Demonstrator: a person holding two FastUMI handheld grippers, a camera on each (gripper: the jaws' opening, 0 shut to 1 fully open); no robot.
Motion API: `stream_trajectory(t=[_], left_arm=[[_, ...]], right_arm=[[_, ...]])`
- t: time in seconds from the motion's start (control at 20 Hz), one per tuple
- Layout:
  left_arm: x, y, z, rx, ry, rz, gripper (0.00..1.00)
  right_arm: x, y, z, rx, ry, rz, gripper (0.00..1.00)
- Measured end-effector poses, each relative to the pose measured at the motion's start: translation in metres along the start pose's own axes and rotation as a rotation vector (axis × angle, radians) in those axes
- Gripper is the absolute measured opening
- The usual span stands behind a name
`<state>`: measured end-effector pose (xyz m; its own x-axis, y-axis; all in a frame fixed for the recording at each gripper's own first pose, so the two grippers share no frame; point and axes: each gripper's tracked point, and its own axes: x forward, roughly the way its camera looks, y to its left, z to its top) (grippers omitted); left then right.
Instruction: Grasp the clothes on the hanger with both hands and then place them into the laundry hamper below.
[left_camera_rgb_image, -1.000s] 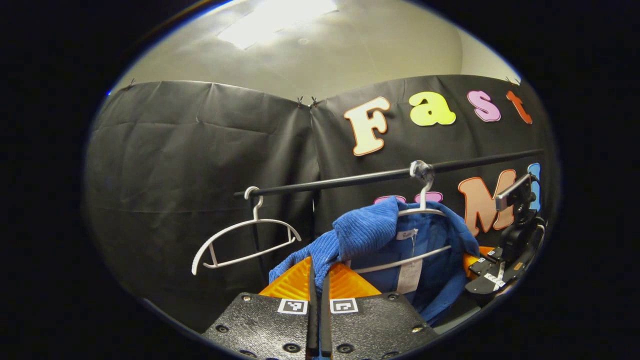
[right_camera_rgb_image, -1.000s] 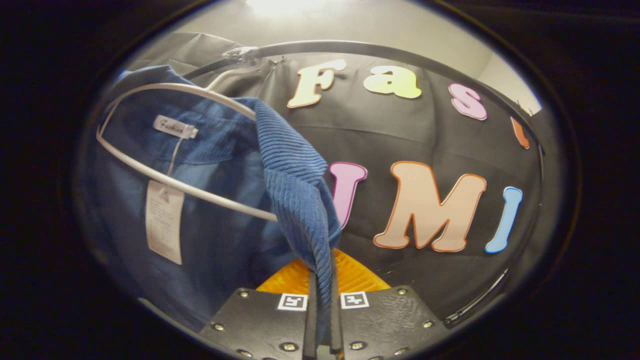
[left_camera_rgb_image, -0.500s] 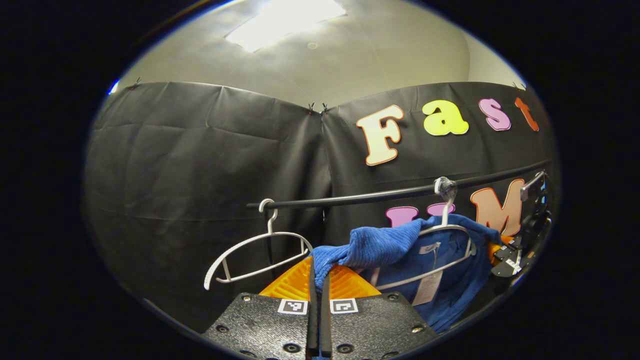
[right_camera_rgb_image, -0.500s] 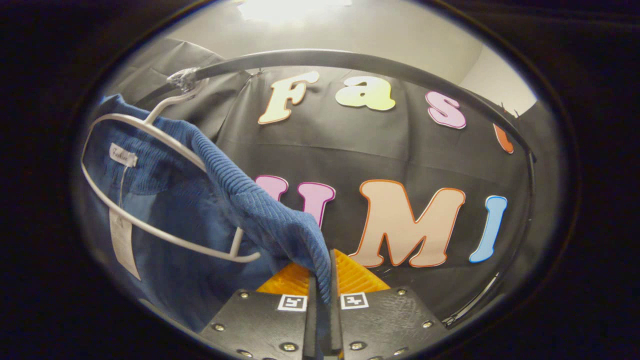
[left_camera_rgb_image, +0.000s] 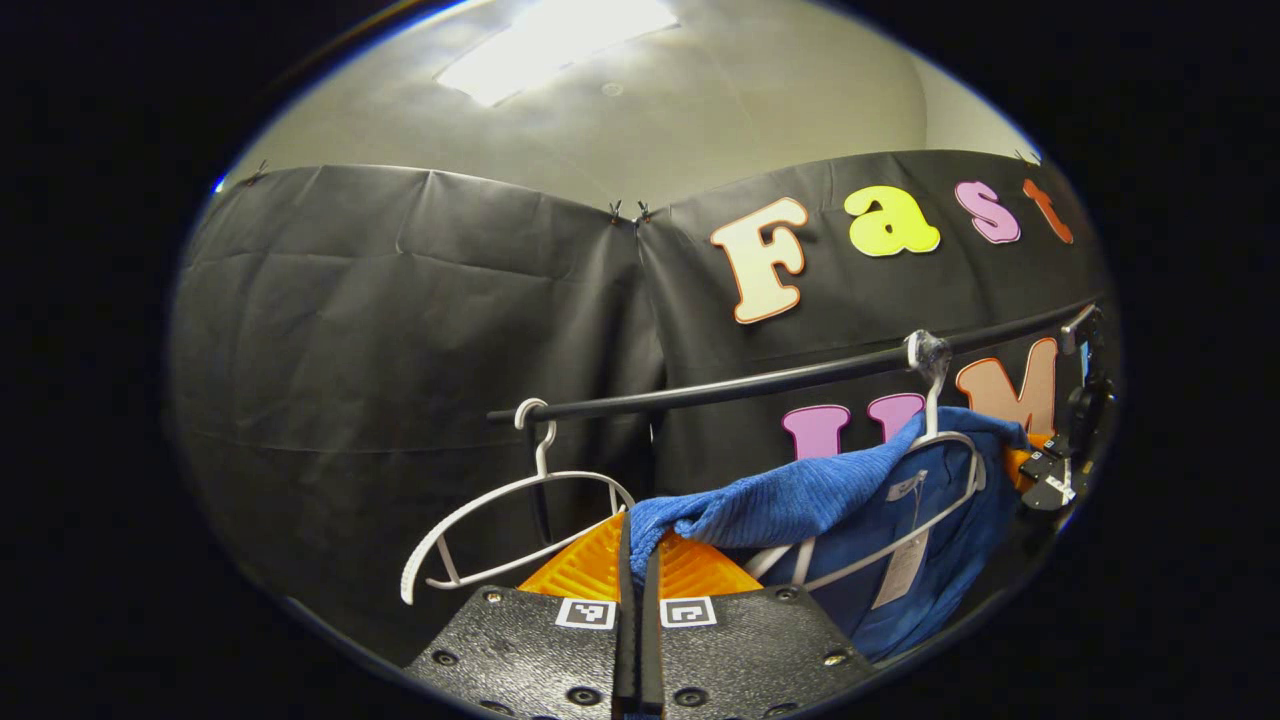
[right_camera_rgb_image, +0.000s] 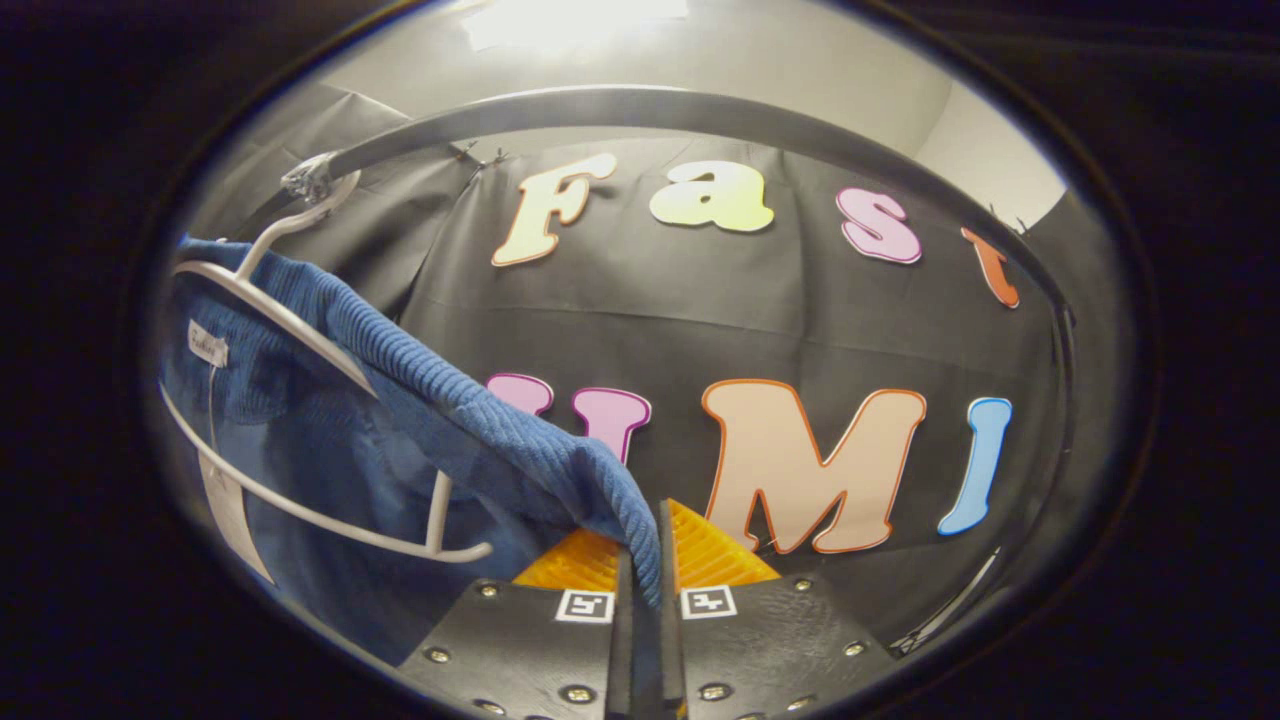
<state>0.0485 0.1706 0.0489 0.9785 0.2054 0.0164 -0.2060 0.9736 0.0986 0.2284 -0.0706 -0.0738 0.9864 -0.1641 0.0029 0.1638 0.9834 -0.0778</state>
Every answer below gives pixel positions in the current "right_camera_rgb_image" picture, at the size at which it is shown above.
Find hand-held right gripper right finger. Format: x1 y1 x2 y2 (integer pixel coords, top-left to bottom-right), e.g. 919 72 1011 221
655 498 898 720

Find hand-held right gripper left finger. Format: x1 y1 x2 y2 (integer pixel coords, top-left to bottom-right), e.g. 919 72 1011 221
395 528 637 720

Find blue corduroy shirt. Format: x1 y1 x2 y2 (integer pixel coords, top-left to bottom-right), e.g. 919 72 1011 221
160 235 666 669

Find white clothes hanger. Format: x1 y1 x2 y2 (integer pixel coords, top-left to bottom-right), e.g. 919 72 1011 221
160 150 496 566

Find black backdrop cloth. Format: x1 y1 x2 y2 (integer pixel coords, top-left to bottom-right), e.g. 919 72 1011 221
190 80 1131 651

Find ceiling light panel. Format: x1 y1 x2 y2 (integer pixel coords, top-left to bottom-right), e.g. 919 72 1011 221
460 0 693 53

